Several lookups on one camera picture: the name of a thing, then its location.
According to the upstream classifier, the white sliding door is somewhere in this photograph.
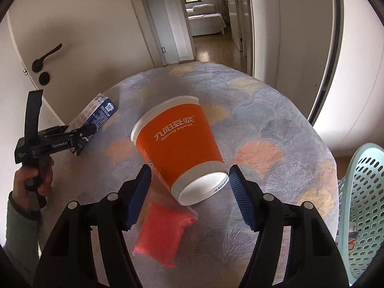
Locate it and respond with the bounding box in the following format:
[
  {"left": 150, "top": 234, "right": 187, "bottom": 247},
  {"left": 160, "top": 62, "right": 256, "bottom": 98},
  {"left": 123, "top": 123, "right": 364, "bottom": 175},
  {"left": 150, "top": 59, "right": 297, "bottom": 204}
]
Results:
[{"left": 248, "top": 0, "right": 344, "bottom": 124}]

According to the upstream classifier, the orange paper cup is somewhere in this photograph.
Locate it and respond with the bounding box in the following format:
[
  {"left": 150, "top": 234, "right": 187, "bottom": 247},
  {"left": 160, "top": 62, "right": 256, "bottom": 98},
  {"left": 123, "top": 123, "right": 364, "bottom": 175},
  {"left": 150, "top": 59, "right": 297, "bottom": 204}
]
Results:
[{"left": 131, "top": 95, "right": 230, "bottom": 206}]

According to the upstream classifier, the white bed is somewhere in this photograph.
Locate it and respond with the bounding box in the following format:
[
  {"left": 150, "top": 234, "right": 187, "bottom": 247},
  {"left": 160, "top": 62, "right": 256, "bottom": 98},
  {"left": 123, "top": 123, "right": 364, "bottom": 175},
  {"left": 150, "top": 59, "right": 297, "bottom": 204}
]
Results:
[{"left": 186, "top": 4, "right": 227, "bottom": 37}]

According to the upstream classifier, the white wardrobe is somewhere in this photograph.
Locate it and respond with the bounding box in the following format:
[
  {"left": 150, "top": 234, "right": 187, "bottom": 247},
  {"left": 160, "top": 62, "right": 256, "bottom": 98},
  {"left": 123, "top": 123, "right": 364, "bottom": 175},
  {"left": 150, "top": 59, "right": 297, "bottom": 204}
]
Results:
[{"left": 313, "top": 0, "right": 384, "bottom": 160}]

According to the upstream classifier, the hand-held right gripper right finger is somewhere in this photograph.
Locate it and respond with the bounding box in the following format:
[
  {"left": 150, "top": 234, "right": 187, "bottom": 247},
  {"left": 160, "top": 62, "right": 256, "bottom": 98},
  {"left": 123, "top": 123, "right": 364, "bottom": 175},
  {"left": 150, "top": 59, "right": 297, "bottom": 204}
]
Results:
[{"left": 229, "top": 164, "right": 350, "bottom": 288}]

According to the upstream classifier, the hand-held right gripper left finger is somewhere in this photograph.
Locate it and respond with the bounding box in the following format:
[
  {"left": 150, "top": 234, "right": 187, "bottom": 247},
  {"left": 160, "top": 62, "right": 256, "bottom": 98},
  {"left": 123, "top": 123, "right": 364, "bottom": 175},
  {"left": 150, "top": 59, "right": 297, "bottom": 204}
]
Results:
[{"left": 33, "top": 165, "right": 152, "bottom": 288}]

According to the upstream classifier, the person's left hand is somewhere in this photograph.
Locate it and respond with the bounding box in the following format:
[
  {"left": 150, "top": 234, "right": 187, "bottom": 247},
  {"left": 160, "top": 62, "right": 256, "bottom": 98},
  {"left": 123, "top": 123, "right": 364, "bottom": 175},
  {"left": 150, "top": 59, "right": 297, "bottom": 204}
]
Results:
[{"left": 11, "top": 157, "right": 55, "bottom": 208}]

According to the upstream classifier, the small navy milk carton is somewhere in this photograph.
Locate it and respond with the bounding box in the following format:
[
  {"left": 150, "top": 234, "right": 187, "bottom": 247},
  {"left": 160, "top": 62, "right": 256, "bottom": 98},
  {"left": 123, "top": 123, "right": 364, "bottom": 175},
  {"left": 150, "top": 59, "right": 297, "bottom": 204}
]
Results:
[{"left": 66, "top": 94, "right": 118, "bottom": 157}]

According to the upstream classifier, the teal plastic basket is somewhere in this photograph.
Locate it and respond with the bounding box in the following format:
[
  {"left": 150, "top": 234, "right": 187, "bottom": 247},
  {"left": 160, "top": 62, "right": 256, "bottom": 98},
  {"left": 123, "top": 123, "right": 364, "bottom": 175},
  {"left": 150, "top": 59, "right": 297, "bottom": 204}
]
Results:
[{"left": 336, "top": 143, "right": 384, "bottom": 284}]

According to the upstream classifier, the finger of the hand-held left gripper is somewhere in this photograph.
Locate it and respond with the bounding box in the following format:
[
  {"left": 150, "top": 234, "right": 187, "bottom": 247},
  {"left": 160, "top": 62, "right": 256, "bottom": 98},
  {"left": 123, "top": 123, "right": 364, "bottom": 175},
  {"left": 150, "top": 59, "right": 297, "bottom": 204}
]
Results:
[{"left": 68, "top": 124, "right": 99, "bottom": 142}]

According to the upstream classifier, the black door handle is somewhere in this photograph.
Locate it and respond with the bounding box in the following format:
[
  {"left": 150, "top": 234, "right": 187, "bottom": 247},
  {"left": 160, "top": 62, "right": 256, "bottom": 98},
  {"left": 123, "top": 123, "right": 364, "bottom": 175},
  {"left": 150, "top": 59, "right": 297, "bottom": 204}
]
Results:
[{"left": 32, "top": 43, "right": 63, "bottom": 72}]

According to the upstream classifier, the red packet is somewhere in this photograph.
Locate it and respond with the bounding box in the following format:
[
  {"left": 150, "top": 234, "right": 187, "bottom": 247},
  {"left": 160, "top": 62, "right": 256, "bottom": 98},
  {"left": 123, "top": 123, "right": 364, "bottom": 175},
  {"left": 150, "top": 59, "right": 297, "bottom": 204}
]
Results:
[{"left": 133, "top": 201, "right": 199, "bottom": 268}]

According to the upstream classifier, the white room door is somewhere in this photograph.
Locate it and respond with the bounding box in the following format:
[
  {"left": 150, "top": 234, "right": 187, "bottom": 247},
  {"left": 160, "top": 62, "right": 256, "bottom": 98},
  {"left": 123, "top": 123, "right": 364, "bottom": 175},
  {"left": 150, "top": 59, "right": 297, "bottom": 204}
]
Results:
[{"left": 5, "top": 0, "right": 157, "bottom": 126}]

